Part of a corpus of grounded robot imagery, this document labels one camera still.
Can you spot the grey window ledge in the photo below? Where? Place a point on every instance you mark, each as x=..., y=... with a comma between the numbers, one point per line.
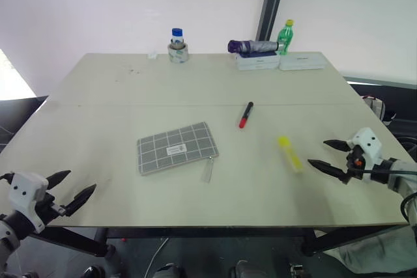
x=381, y=82

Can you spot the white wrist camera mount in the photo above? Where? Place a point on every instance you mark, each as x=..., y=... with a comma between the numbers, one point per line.
x=23, y=193
x=369, y=146

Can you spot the plain white flat box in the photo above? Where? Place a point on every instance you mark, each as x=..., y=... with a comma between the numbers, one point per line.
x=301, y=61

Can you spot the grey checked pouch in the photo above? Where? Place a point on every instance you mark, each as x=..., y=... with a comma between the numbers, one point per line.
x=177, y=149

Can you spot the black marker with red cap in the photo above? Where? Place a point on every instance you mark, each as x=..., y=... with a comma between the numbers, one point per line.
x=246, y=115

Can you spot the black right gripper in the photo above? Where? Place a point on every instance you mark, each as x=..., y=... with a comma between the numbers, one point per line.
x=355, y=161

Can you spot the black metal table frame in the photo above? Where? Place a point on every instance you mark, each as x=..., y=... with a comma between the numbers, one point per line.
x=208, y=232

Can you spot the yellow highlighter pen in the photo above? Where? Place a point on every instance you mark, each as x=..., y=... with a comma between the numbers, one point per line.
x=290, y=154

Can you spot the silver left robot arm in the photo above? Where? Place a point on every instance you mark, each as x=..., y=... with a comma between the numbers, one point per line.
x=9, y=235

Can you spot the folded grey purple umbrella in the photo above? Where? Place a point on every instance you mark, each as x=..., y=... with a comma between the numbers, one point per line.
x=254, y=46

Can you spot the grey crumpled cloth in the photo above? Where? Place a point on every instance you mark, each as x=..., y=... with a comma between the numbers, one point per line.
x=378, y=252

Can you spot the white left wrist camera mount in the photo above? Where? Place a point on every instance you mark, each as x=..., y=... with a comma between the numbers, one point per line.
x=23, y=193

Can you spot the white and blue flat box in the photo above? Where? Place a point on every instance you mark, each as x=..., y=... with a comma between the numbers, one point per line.
x=258, y=62

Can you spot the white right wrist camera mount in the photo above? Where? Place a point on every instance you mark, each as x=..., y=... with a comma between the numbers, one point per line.
x=369, y=146

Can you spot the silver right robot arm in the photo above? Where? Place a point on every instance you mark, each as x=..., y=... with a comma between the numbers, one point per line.
x=399, y=177

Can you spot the white and red bag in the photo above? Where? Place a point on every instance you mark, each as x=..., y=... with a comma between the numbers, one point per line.
x=379, y=107

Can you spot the white printed tape roll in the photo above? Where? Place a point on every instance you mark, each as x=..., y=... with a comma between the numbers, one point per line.
x=178, y=53

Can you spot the dark rounded shape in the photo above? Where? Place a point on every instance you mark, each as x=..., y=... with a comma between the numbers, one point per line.
x=243, y=269
x=94, y=272
x=169, y=271

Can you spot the small bottle with blue cap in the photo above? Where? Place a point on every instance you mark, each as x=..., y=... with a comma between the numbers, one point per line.
x=177, y=35

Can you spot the dark grey wall pillar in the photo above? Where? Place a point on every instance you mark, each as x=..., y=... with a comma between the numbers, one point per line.
x=272, y=1

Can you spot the green plastic bottle yellow cap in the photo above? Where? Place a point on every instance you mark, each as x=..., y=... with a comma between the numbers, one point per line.
x=285, y=35

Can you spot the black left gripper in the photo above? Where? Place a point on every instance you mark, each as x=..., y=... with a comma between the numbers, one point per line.
x=49, y=207

